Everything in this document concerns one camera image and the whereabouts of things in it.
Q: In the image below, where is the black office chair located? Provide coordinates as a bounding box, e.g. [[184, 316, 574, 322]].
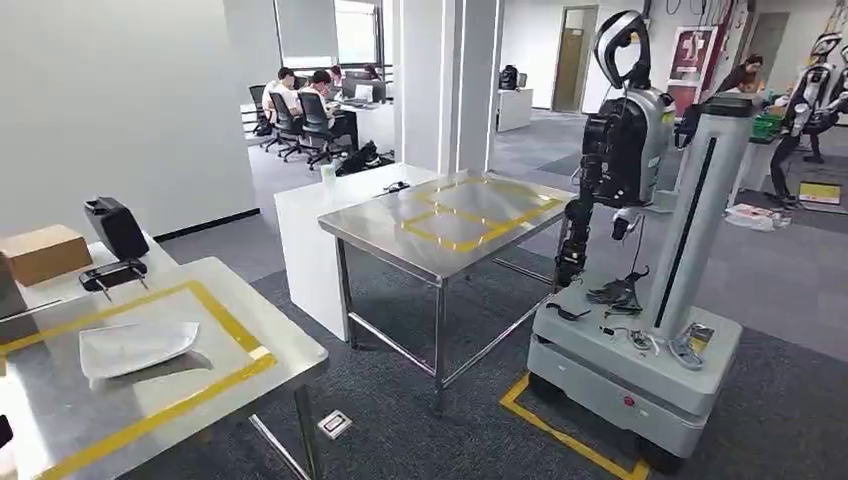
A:
[[248, 84, 274, 138], [297, 90, 347, 172], [267, 91, 307, 162]]

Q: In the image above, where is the computer monitor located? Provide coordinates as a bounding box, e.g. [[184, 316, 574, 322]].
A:
[[341, 76, 388, 105]]

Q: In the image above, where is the black and white humanoid torso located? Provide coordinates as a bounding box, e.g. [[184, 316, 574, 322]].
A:
[[554, 9, 678, 293]]

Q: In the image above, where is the white cabinet desk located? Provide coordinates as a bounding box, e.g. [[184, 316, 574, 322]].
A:
[[273, 162, 443, 343]]

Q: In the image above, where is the white side cabinet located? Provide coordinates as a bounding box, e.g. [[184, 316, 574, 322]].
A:
[[496, 87, 535, 133]]

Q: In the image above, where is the black tool with metal prongs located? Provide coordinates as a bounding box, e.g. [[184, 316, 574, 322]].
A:
[[78, 258, 150, 303]]

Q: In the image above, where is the green crate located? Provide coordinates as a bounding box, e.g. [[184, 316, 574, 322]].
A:
[[751, 113, 787, 142]]

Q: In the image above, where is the white and black humanoid robot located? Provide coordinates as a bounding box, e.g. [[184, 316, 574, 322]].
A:
[[769, 31, 848, 204]]

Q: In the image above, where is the white wheeled base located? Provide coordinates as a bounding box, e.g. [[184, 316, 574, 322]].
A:
[[525, 274, 744, 476]]

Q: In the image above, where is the grey window blind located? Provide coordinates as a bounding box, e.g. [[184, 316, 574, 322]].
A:
[[274, 0, 337, 69]]

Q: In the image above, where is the black bag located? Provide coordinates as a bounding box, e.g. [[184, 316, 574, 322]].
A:
[[335, 140, 384, 178]]

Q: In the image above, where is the brown cardboard box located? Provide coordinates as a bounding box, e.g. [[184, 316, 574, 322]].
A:
[[0, 224, 95, 288]]

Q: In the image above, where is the yellow flat board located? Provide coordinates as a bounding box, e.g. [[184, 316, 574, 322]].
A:
[[797, 180, 843, 207]]

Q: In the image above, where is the white office desk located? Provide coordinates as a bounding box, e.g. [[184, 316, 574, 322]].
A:
[[339, 99, 397, 155]]

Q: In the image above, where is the black plastic case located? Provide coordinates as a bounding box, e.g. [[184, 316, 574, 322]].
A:
[[83, 195, 151, 262]]

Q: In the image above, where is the brown door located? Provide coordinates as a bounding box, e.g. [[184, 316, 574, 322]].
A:
[[551, 5, 600, 115]]

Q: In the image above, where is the black cable tangle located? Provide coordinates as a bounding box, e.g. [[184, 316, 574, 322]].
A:
[[545, 266, 652, 323]]

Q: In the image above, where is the white low table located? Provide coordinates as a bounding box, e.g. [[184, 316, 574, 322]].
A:
[[13, 233, 181, 311]]

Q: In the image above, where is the grey lift column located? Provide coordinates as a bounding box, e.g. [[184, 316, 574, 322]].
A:
[[645, 91, 764, 340]]

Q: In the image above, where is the white papers pile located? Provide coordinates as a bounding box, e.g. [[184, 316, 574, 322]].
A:
[[723, 202, 794, 234]]

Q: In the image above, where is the yellow floor tape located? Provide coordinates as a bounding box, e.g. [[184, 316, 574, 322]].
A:
[[498, 372, 653, 480]]

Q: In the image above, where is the steel bench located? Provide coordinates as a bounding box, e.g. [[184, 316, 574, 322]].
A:
[[0, 256, 331, 480], [317, 169, 579, 417]]

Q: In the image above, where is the red banner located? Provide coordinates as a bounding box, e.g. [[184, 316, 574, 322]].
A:
[[666, 25, 719, 119]]

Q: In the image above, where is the silver floor socket plate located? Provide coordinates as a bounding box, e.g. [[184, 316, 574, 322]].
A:
[[317, 409, 354, 442]]

